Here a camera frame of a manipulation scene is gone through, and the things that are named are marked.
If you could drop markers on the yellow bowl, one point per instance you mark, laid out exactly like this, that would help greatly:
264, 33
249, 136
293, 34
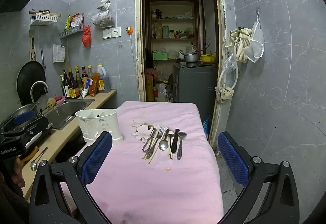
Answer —
207, 58

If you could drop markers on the clear plastic bag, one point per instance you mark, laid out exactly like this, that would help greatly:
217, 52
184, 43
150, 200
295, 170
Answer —
229, 65

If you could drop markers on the steel faucet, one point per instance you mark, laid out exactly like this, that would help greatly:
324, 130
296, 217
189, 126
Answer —
38, 82

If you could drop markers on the red plastic bag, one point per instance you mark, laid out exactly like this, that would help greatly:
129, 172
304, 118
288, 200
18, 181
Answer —
86, 38

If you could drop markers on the person's left forearm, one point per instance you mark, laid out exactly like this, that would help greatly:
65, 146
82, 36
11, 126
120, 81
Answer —
10, 201

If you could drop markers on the blue packet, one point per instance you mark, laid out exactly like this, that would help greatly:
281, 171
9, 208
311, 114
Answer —
206, 126

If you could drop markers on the beige kitchen counter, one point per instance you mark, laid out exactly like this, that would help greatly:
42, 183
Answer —
51, 147

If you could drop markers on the red snack packet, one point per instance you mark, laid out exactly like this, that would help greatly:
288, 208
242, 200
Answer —
77, 20

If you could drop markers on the steel wok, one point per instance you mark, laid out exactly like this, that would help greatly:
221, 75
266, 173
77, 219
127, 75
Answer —
17, 109

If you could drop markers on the steel pot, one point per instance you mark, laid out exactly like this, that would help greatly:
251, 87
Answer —
190, 57

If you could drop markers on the loofah sponge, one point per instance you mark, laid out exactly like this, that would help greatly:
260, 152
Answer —
51, 103

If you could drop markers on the white utensil holder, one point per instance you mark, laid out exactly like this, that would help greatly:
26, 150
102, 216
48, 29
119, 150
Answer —
101, 119

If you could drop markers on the pink floral tablecloth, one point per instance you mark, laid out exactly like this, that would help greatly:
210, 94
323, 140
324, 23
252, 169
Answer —
152, 183

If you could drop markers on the blue white pouch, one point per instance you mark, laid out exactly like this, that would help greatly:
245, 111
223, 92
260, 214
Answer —
86, 91

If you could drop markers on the dark metal kitchen tool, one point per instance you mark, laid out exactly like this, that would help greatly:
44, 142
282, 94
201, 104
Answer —
153, 132

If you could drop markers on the green box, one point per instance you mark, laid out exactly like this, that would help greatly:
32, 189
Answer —
160, 56

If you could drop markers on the worn white door frame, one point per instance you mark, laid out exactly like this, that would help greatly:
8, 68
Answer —
138, 35

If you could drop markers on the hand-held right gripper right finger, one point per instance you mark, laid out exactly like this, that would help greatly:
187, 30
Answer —
233, 160

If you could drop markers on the wall switch socket panel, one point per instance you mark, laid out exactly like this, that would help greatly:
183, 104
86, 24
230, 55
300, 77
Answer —
112, 33

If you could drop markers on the steel fork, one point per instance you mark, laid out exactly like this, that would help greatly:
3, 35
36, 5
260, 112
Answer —
161, 133

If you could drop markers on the steel spoon round bowl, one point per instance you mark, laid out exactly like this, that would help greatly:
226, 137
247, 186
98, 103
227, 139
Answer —
182, 135

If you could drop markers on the wooden shelf unit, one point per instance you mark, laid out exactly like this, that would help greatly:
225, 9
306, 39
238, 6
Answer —
173, 19

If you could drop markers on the white mesh bag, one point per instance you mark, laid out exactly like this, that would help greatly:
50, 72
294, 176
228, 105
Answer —
257, 40

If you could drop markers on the grey wall shelf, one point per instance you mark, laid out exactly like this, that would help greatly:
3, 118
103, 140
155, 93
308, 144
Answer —
71, 31

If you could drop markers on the pink cleaning cloth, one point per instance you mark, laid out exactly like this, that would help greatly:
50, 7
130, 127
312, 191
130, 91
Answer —
60, 99

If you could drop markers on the large dark oil jug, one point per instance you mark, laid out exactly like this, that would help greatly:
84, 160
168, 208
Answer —
104, 79

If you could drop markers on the person's left hand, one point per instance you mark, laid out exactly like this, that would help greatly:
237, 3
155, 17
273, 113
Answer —
19, 173

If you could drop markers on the red label sauce bottle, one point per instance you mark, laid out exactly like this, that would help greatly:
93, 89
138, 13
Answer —
84, 75

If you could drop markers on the dark grey cabinet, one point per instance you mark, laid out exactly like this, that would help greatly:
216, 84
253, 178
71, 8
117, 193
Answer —
193, 81

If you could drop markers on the yellow green snack packet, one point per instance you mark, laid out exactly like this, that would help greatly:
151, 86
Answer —
67, 23

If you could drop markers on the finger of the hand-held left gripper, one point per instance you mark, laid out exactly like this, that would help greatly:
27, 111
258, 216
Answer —
38, 124
24, 116

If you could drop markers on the large soy sauce bottle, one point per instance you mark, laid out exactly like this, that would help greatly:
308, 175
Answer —
73, 86

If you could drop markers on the slim sauce bottle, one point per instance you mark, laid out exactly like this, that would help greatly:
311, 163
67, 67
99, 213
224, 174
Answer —
89, 72

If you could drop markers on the white wall basket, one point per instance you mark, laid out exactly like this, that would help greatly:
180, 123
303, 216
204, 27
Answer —
43, 19

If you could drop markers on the orange wall plug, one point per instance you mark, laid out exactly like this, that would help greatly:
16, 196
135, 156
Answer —
130, 30

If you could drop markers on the knotted beige cloth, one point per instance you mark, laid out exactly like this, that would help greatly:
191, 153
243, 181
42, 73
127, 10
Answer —
225, 94

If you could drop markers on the clear bag of dried goods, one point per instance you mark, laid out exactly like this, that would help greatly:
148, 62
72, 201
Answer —
103, 19

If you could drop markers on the steel sink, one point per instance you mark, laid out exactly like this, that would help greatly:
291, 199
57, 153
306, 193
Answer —
66, 112

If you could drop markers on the black round pan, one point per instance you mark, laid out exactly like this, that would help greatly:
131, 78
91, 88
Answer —
30, 73

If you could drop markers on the orange seasoning packet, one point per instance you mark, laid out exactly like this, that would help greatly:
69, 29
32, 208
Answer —
94, 85

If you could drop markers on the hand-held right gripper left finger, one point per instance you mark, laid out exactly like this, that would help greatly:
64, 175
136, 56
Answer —
96, 157

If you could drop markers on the dark pump bottle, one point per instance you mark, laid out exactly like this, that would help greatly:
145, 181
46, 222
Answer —
65, 86

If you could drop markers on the yellow cap sauce bottle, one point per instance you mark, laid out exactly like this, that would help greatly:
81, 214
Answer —
78, 79

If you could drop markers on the long steel spoon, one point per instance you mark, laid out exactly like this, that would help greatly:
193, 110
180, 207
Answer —
34, 166

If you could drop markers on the wooden cutting board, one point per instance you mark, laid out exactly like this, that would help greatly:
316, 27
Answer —
32, 48

